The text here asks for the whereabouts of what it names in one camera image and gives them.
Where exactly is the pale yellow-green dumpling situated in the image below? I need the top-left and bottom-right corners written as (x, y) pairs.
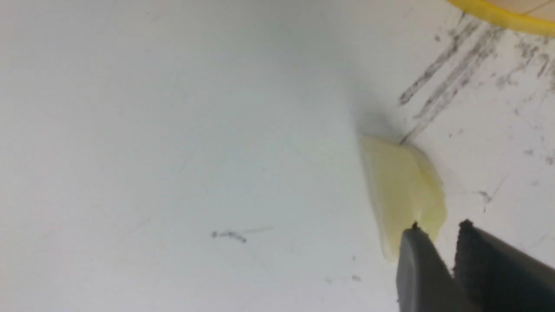
top-left (359, 136), bottom-right (447, 261)

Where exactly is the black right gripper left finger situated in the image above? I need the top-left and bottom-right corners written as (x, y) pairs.
top-left (396, 222), bottom-right (477, 312)

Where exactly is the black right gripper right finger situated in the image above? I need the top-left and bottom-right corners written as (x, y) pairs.
top-left (453, 220), bottom-right (555, 312)

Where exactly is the yellow bamboo steamer tray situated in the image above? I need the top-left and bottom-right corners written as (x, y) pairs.
top-left (448, 0), bottom-right (555, 37)

